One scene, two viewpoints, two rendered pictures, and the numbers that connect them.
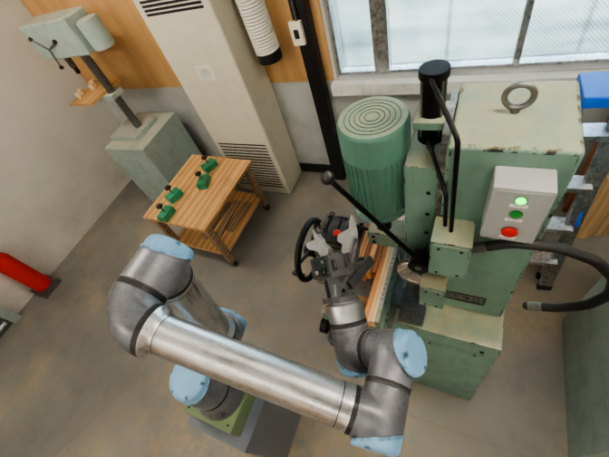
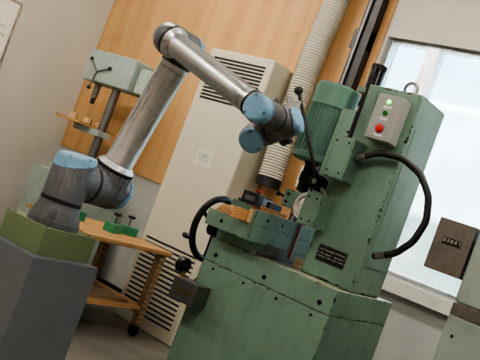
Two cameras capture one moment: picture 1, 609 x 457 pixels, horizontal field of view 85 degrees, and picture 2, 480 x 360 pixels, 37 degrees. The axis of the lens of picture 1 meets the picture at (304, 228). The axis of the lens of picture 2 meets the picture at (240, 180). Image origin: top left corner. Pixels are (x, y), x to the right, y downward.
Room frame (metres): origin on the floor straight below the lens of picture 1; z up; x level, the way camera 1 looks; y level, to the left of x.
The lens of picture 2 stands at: (-2.08, 0.07, 0.98)
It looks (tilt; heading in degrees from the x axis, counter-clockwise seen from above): 1 degrees up; 358
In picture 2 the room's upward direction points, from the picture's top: 20 degrees clockwise
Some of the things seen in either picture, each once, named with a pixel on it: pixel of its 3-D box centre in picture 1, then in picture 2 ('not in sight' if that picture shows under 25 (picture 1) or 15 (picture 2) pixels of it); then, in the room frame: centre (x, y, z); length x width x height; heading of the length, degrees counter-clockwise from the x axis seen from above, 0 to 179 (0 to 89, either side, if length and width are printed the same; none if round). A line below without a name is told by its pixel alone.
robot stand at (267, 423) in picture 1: (254, 410); (16, 321); (0.50, 0.57, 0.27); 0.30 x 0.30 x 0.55; 51
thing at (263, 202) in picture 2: (334, 230); (256, 198); (0.78, -0.10, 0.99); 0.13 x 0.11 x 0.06; 140
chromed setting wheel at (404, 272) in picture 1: (417, 273); (307, 208); (0.47, -0.27, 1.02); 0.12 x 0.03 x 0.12; 50
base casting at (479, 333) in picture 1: (420, 277); (298, 280); (0.57, -0.35, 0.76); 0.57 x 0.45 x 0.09; 50
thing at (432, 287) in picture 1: (433, 286); (315, 211); (0.41, -0.29, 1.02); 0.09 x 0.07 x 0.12; 140
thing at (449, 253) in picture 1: (449, 249); (343, 159); (0.39, -0.32, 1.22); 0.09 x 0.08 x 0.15; 50
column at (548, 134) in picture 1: (485, 221); (373, 191); (0.46, -0.48, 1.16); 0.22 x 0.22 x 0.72; 50
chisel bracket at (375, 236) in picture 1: (391, 234); (301, 204); (0.63, -0.27, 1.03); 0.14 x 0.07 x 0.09; 50
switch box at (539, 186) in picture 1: (515, 206); (387, 119); (0.34, -0.41, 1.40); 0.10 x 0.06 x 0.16; 50
